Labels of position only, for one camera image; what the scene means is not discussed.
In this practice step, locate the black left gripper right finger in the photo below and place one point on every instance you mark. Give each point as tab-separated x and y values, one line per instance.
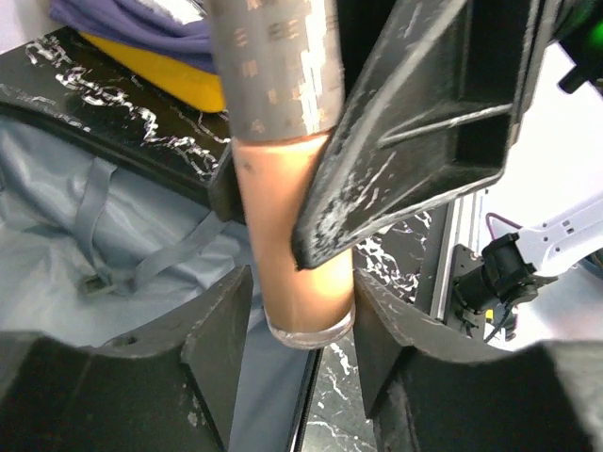
427	387

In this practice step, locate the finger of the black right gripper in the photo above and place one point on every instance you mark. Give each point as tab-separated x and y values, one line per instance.
223	191
435	89

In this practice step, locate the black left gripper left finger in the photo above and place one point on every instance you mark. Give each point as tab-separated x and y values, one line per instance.
169	385

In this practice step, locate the orange plastic basket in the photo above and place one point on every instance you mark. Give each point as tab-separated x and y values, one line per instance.
197	88

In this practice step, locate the blue fish-print suitcase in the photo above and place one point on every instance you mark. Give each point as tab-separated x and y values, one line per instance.
90	251

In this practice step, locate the brown small tube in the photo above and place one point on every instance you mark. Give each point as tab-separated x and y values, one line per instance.
281	75

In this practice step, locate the purple garment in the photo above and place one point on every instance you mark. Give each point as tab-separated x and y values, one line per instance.
175	29

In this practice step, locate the aluminium frame rail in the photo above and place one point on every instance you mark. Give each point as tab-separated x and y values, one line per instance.
453	224

